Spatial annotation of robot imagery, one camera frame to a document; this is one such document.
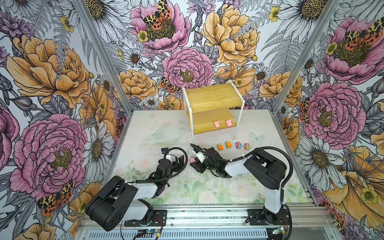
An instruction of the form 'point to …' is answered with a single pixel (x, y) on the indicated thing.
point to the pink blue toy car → (238, 145)
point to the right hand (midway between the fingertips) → (194, 165)
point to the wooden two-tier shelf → (212, 107)
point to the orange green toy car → (228, 144)
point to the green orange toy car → (220, 147)
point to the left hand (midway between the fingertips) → (176, 160)
